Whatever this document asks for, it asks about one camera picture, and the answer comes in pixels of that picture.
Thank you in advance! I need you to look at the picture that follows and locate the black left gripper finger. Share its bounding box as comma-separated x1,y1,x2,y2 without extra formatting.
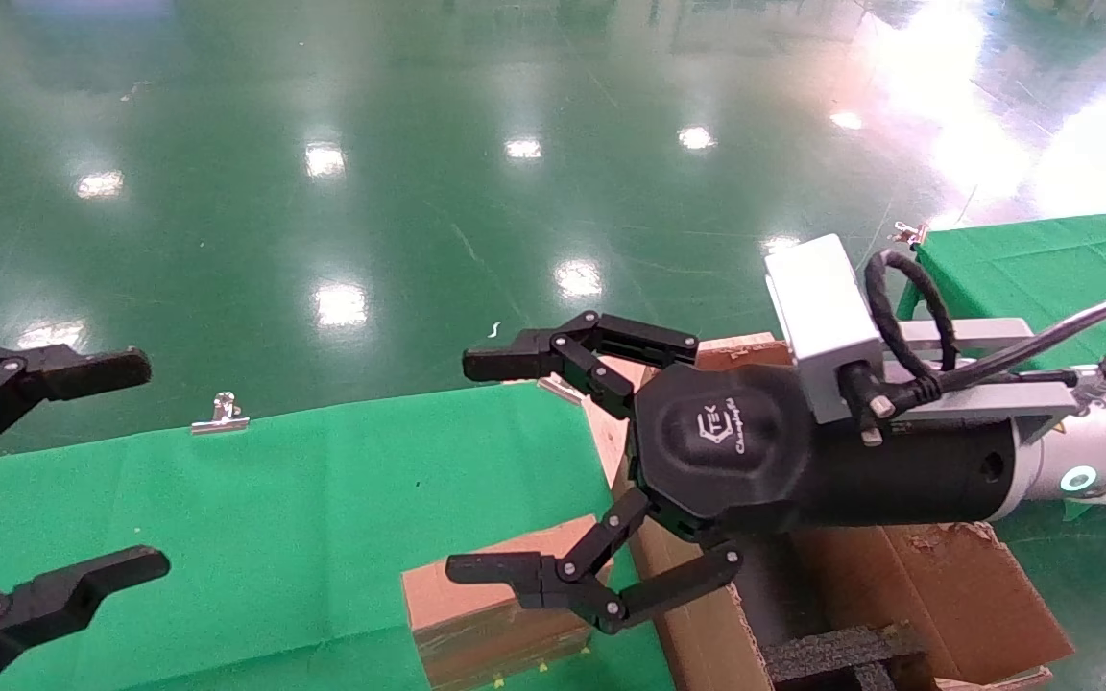
0,343,153,473
0,545,171,691

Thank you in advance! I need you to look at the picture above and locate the silver camera mount bracket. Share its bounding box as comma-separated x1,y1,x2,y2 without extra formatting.
884,319,1082,442

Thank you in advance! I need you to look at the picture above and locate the small brown cardboard box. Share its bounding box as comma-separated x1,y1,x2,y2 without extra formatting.
401,513,616,690

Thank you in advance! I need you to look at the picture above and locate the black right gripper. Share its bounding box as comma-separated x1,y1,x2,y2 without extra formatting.
445,311,1017,634

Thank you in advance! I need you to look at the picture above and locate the black camera cable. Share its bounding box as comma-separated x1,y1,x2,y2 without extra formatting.
860,248,1106,423

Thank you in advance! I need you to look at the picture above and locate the large open cardboard carton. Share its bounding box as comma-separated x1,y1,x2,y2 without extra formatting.
584,331,1077,691

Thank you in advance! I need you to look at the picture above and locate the black foam insert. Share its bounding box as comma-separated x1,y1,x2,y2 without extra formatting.
764,622,933,691

